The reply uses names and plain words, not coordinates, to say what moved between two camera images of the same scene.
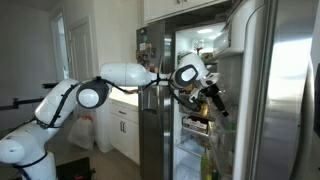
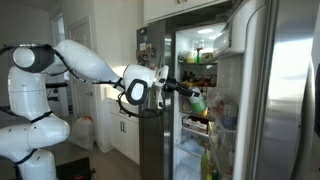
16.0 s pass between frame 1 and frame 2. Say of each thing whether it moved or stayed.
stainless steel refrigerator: stayed
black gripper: moved
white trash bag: stayed
